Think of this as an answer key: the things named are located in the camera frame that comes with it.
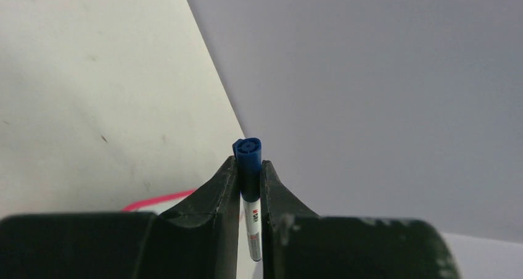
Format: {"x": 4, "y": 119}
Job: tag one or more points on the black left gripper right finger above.
{"x": 299, "y": 243}

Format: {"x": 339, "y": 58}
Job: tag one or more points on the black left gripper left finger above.
{"x": 197, "y": 238}

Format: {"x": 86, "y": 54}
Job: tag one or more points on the white blue whiteboard marker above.
{"x": 253, "y": 223}

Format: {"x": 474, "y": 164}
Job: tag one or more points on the pink framed whiteboard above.
{"x": 245, "y": 265}

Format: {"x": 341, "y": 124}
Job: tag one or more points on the blue marker cap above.
{"x": 248, "y": 155}

